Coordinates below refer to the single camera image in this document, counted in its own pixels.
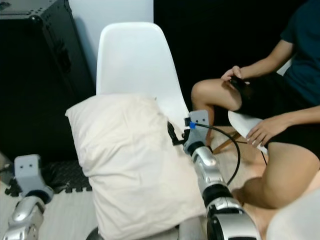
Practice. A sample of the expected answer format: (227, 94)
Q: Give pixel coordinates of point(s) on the cream pillow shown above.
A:
(130, 165)

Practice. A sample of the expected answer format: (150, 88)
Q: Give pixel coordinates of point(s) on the white rounded plastic object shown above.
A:
(295, 220)

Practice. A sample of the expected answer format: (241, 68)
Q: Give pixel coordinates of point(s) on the person's left forearm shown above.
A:
(302, 115)

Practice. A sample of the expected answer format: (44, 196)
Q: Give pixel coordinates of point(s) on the white plastic shell chair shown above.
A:
(132, 55)

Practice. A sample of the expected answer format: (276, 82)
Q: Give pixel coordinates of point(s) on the white chair with wooden legs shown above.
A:
(242, 122)

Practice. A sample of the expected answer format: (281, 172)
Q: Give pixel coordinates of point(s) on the black handheld controller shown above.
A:
(240, 82)

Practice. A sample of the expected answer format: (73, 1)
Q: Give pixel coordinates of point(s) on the person's left hand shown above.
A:
(267, 129)

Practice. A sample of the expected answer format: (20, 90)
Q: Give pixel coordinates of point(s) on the black foam floor mat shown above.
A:
(70, 175)

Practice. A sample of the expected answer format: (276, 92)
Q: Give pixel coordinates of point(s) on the seated person in dark shirt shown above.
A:
(305, 55)

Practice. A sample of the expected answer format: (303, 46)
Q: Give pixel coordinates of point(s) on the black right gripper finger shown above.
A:
(172, 134)

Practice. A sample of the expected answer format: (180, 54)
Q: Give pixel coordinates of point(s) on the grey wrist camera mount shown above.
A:
(29, 172)
(200, 119)

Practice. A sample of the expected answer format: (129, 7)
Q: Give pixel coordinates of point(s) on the black flight case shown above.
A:
(35, 75)

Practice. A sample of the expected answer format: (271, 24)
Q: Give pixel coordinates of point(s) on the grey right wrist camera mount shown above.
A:
(200, 119)

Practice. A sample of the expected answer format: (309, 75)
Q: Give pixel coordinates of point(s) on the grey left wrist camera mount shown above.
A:
(29, 172)

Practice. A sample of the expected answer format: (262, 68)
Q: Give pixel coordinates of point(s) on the person's right forearm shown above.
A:
(262, 59)

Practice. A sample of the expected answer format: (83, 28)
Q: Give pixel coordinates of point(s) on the person's right hand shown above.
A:
(232, 72)

